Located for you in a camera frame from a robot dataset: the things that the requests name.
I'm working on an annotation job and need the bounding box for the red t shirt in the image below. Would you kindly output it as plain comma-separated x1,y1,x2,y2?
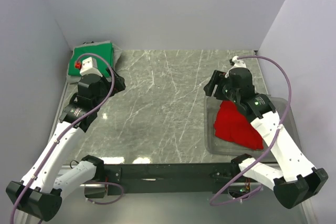
214,101,264,151

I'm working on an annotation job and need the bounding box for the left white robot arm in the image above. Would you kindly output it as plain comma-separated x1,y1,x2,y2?
6,70,125,221

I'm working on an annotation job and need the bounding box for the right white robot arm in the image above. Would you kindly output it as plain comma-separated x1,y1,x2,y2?
204,67,329,209

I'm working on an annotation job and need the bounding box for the folded green t shirt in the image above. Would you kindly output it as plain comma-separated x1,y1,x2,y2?
67,42,115,77

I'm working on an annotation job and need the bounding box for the clear plastic bin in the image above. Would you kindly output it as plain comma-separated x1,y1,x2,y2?
204,96,301,158

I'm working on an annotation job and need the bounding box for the black base beam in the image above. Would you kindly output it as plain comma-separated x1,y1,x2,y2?
93,163,240,194

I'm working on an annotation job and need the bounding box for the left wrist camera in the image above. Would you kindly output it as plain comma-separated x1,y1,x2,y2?
75,57,102,77

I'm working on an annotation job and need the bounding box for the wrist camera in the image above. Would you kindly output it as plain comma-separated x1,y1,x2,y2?
229,56,246,71
75,57,102,77

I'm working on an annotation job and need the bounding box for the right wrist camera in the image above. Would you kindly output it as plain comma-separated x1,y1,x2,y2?
229,56,246,71

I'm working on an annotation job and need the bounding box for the aluminium rail frame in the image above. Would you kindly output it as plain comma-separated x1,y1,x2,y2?
58,56,314,220

